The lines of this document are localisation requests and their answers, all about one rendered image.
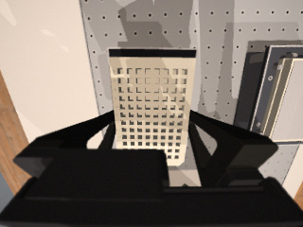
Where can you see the beige well plate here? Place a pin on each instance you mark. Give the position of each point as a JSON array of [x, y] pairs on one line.
[[276, 96], [152, 98]]

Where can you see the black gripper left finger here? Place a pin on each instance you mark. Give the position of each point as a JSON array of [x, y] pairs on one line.
[[78, 135]]

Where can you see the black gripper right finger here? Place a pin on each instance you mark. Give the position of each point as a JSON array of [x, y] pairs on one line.
[[237, 148]]

